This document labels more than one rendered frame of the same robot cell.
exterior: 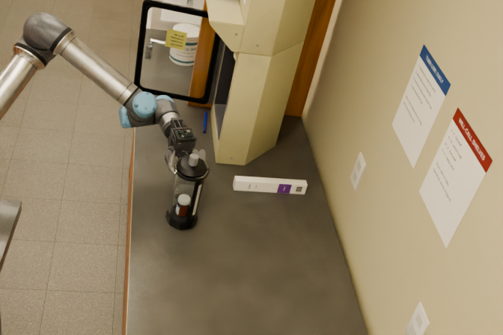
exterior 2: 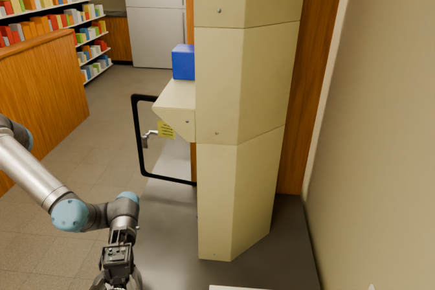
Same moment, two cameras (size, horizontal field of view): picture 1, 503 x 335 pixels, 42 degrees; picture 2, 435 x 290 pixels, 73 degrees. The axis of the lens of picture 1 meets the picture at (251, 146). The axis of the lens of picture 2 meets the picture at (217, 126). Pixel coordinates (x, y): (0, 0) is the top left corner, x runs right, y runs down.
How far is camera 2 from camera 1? 1.46 m
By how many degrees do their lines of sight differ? 18
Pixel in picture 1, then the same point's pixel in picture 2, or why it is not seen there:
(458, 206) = not seen: outside the picture
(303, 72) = (297, 153)
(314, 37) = (304, 118)
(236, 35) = (187, 122)
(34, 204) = not seen: hidden behind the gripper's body
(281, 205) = not seen: outside the picture
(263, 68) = (230, 160)
